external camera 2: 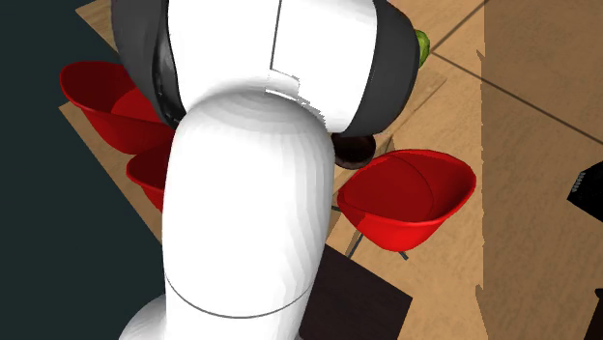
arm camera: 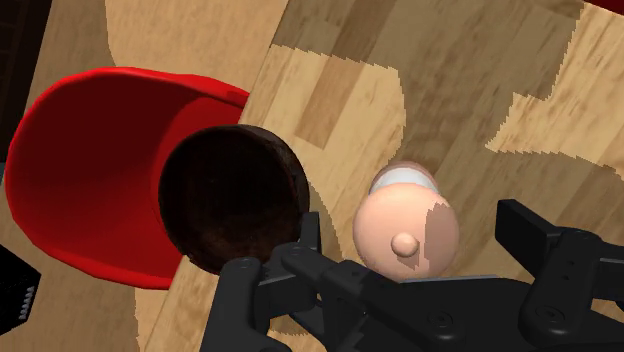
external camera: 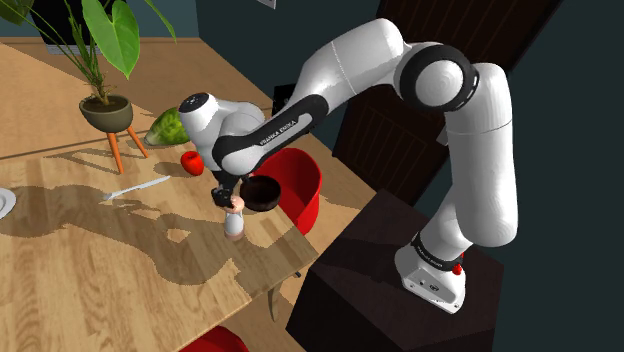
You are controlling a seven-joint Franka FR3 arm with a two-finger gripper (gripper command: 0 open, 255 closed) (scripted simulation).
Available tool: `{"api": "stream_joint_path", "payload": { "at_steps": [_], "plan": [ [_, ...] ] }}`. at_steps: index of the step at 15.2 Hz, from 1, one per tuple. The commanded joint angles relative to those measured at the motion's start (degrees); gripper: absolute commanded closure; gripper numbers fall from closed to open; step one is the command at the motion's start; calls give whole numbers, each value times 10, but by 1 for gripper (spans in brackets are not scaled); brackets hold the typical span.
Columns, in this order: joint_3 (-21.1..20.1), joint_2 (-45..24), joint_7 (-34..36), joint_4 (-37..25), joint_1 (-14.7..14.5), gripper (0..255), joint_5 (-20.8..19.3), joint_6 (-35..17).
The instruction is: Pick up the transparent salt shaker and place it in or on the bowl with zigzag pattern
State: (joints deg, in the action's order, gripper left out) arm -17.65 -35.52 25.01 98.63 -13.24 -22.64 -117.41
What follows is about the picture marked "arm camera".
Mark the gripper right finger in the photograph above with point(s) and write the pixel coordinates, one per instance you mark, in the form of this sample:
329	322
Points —
551	273

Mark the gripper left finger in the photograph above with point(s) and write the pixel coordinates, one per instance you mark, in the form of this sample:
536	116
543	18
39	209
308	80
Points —
292	273

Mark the dark brown wooden bowl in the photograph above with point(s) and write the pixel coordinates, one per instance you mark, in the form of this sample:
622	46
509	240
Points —
229	195

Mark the pink baby bottle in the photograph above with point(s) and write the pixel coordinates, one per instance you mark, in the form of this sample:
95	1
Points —
405	229

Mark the red object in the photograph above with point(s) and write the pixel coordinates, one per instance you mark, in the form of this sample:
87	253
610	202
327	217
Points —
609	5

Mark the black box with pale marks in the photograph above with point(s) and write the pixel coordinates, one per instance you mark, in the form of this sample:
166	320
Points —
14	297

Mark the dark furniture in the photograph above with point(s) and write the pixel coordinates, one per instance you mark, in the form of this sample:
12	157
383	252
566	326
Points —
19	63

